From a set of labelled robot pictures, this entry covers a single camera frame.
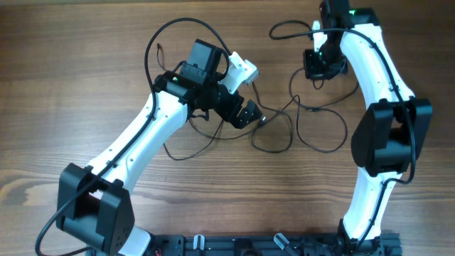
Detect thin black usb cable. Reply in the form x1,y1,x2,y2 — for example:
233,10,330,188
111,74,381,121
156,42,296,161

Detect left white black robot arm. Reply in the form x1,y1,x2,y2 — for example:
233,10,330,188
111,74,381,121
55,40,262,255

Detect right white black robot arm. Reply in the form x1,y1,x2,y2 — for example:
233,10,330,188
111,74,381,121
304,1,432,247

